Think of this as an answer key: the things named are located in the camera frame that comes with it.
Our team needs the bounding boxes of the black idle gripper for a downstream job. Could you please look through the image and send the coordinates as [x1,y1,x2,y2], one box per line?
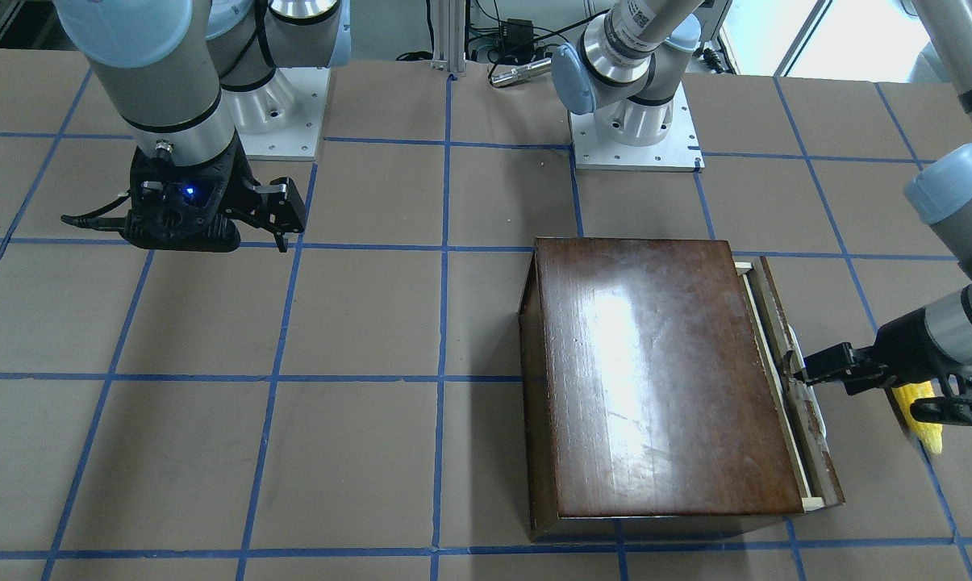
[121,136,307,253]

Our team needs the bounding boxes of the aluminium frame post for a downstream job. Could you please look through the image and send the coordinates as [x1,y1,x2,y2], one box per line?
[427,0,469,78]

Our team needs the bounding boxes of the brown paper table cover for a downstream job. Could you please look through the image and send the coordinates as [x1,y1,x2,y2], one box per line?
[0,49,972,580]

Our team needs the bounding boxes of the wooden drawer front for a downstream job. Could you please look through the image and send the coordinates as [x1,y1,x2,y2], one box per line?
[734,257,845,514]

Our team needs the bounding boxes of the yellow corn cob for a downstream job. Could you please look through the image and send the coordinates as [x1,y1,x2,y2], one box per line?
[891,381,945,456]

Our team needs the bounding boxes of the black working gripper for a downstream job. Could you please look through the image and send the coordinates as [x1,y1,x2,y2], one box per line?
[792,308,972,427]

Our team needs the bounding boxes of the dark wooden drawer cabinet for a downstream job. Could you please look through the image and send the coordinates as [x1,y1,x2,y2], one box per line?
[518,236,803,541]

